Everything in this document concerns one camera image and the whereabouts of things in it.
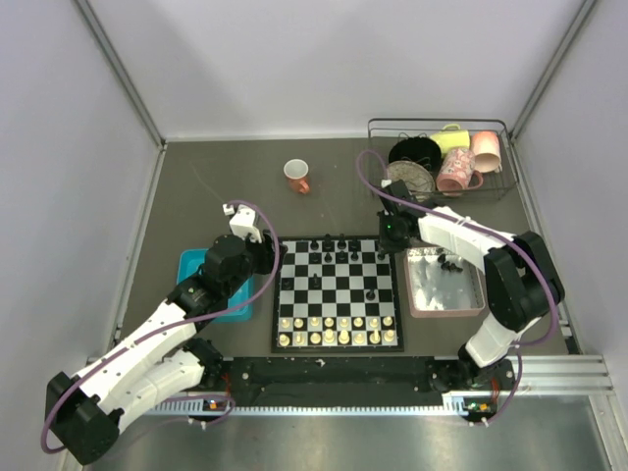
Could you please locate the pink metal tray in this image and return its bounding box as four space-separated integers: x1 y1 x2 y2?
404 246 487 318

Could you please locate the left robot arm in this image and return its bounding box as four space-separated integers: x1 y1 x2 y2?
40 231 288 466

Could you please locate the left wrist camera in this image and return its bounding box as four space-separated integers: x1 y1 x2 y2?
223 203 262 243

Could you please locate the black bowl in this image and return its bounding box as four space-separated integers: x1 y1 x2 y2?
389 136 442 172

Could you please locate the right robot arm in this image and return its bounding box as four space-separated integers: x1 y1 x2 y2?
374 181 565 389

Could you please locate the pink floral mug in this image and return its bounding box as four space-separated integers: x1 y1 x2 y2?
436 147 484 196

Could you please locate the orange mug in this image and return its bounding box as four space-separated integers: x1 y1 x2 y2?
283 159 310 194

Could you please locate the wire dish rack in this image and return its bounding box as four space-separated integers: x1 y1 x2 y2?
368 118 518 205

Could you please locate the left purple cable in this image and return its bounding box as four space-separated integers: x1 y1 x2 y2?
40 198 281 452

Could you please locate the patterned plate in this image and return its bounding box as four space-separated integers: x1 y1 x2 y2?
387 160 436 200

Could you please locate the chess board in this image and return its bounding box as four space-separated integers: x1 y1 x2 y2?
271 235 404 354

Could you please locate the blue plastic tray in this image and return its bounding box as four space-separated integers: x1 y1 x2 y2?
177 248 254 323

